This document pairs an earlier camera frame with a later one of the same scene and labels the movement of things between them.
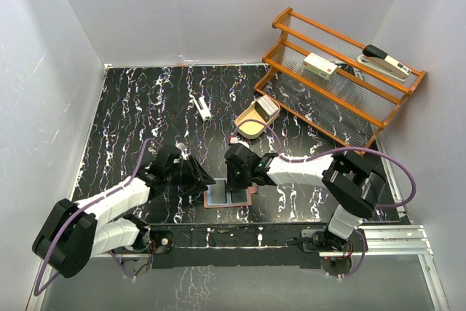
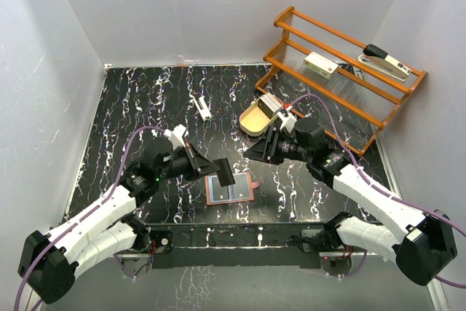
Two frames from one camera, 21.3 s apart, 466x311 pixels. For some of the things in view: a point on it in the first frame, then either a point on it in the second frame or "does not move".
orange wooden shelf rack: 344,89 does not move
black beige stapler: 380,60 does not move
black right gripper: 232,184 to 266,148
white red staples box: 320,65 does not move
